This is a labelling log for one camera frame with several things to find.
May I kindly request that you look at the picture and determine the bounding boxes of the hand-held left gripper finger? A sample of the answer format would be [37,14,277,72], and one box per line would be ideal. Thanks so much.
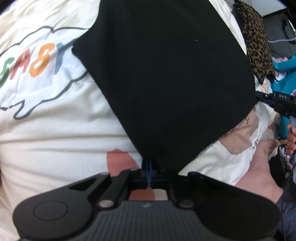
[68,160,149,208]
[149,160,232,208]

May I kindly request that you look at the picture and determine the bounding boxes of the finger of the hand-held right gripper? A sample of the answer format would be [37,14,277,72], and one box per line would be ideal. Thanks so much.
[257,97,293,119]
[254,91,296,105]

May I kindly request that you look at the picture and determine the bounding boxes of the black bear print shorts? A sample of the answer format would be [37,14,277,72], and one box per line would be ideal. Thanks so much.
[72,0,258,171]

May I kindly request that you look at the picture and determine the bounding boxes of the person's right hand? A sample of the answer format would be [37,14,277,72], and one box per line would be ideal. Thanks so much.
[286,123,296,156]

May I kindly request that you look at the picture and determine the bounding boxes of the teal patterned blanket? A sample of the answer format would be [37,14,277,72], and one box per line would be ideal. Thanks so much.
[270,54,296,95]

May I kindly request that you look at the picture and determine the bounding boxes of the leopard print folded cloth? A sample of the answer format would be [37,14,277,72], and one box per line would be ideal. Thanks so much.
[233,0,275,84]

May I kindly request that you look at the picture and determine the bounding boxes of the person's right foot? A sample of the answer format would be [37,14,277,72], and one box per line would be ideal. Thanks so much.
[235,140,284,205]

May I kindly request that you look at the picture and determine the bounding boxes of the grey suitcase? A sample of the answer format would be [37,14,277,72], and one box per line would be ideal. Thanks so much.
[261,11,296,58]

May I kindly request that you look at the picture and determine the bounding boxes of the grey pants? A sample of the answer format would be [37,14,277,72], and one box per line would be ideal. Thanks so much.
[275,193,296,241]

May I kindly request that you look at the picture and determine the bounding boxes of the cream cartoon printed blanket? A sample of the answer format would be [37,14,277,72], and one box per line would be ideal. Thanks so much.
[0,0,281,241]

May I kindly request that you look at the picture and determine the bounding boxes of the white charging cable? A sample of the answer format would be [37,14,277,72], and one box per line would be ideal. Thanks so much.
[268,35,296,43]

